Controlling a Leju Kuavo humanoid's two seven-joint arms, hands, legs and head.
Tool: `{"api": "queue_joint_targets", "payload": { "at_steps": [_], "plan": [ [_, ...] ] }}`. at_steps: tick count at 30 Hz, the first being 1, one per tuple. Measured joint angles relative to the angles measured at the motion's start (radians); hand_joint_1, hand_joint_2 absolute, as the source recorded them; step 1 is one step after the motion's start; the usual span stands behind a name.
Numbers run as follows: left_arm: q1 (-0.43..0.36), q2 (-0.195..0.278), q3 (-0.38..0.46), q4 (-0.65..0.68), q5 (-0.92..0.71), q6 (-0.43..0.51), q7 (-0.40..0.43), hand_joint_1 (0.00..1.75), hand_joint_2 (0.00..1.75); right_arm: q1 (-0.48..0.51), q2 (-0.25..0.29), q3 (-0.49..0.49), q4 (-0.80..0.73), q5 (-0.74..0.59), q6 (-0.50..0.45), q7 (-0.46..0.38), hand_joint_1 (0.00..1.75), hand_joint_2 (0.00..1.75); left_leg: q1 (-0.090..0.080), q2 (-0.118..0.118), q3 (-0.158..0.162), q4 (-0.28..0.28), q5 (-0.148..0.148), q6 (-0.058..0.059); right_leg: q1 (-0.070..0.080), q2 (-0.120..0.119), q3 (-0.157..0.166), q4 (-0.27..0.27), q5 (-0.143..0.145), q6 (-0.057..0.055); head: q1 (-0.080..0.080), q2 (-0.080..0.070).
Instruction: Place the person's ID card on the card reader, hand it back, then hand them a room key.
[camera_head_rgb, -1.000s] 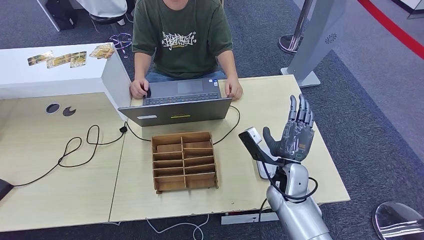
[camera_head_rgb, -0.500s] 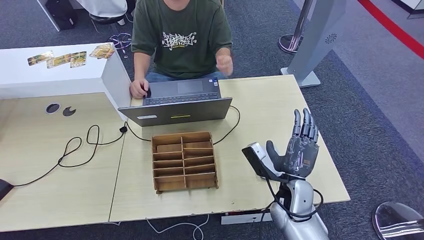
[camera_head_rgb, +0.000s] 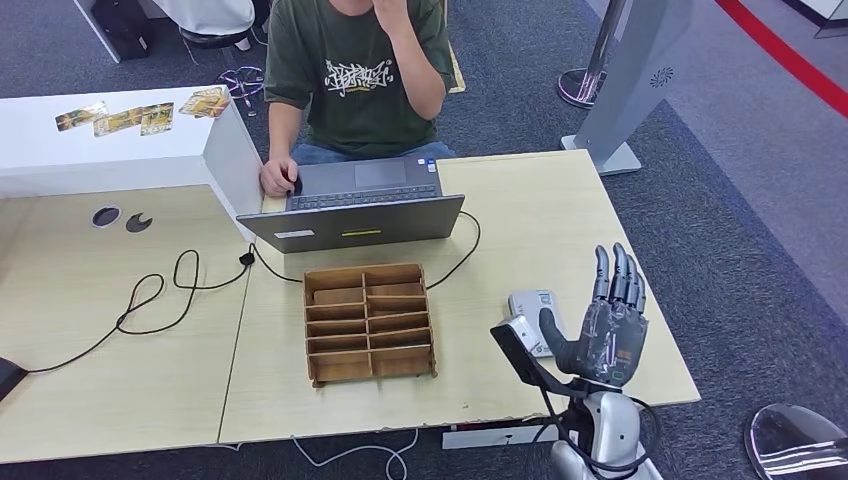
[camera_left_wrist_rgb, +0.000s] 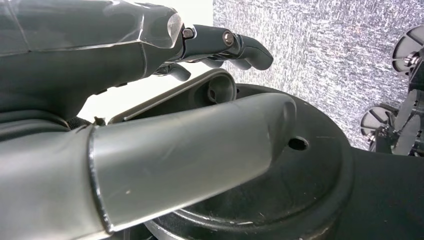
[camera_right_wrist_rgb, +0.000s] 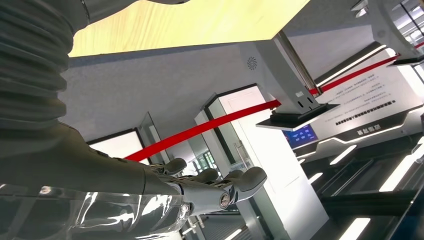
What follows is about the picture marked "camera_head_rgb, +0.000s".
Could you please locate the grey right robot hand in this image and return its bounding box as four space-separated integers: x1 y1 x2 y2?
538 243 651 389

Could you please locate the chair star base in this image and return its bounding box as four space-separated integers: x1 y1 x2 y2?
217 66 264 119

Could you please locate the black stool seat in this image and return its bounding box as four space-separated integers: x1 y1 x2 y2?
177 27 256 53

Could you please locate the chrome stanchion post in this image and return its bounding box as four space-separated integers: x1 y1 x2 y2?
557 0 631 112

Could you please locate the person's right hand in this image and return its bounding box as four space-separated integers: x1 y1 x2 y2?
259 156 299 199

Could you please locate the pale wrist camera black mount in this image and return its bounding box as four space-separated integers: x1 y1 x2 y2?
490 315 588 400

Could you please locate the white grey card reader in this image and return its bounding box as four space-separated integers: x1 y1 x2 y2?
508 289 564 359

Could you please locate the wooden compartment organizer box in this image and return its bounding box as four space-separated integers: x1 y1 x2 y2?
303 263 439 389

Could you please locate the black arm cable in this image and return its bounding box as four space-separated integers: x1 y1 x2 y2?
529 387 662 476

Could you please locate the grey kiosk stand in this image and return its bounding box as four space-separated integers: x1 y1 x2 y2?
561 0 696 178

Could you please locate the black device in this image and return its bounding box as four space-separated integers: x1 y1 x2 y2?
0 355 31 403

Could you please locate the white cable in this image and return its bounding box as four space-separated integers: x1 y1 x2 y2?
198 427 421 480

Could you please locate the person's left hand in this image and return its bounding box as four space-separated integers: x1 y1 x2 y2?
370 0 416 36

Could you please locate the grey laptop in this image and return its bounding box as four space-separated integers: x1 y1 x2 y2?
236 155 466 255

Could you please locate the white counter block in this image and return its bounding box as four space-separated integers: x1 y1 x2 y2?
0 86 266 243

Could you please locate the black power cable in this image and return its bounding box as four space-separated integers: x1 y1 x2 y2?
26 210 483 374

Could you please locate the white display counter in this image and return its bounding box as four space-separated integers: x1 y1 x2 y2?
778 0 848 41

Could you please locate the red barrier belt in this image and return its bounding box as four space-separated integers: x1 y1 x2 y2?
712 0 848 123

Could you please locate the person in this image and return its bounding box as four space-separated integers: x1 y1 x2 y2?
259 0 458 199

